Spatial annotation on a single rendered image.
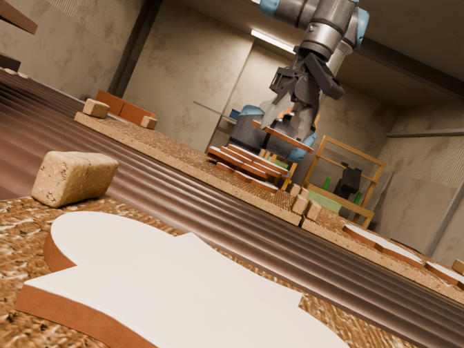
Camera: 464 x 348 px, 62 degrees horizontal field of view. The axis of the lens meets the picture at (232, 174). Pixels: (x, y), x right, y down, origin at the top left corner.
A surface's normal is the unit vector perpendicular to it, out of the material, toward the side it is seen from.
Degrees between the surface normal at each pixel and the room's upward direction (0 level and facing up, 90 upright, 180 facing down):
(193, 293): 0
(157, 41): 90
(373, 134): 90
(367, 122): 90
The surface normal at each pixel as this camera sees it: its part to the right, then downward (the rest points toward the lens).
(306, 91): 0.53, 0.33
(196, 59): -0.04, 0.08
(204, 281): 0.41, -0.91
